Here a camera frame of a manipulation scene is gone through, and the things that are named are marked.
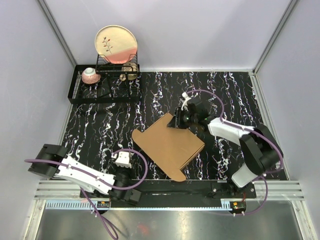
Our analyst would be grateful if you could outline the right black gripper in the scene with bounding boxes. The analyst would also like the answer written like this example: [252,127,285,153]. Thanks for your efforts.
[167,107,198,130]

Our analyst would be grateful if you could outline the brown cardboard box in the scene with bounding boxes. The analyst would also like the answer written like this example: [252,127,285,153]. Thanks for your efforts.
[131,112,205,182]

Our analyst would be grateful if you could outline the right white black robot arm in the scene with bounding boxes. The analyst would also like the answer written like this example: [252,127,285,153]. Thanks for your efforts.
[167,94,284,199]

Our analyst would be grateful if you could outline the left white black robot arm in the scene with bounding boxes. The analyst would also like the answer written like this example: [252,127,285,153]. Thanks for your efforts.
[25,144,142,205]

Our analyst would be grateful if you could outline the right small control box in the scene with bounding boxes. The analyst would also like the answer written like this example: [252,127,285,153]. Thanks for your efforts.
[231,201,247,212]

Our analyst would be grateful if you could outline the small control box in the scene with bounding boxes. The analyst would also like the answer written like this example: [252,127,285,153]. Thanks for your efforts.
[96,200,110,210]
[231,201,247,212]

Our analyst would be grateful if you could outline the left small control box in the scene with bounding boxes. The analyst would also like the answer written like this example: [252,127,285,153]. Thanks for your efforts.
[96,200,110,210]

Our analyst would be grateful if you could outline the beige ceramic cup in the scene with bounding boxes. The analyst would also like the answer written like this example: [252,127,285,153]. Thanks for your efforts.
[119,62,138,81]

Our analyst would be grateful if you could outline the black marble pattern mat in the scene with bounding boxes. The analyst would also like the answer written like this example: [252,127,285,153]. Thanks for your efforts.
[62,71,265,180]

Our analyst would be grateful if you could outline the cream pink floral plate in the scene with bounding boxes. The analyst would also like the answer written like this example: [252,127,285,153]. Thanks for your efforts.
[94,25,138,64]

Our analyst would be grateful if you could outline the pink white ceramic cup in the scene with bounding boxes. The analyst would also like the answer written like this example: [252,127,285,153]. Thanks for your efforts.
[81,67,101,85]

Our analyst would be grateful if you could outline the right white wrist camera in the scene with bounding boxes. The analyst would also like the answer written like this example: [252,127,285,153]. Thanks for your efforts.
[181,92,192,111]

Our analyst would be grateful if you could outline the black wire dish rack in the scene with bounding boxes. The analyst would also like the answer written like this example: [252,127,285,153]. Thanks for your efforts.
[67,54,142,105]

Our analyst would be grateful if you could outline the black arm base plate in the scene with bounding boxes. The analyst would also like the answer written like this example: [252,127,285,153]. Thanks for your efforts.
[79,178,256,201]

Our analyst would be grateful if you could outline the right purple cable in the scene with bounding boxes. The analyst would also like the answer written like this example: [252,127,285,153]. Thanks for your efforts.
[185,89,285,216]

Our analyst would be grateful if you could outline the slotted aluminium rail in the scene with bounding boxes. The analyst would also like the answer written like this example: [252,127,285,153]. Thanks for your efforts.
[45,199,232,211]

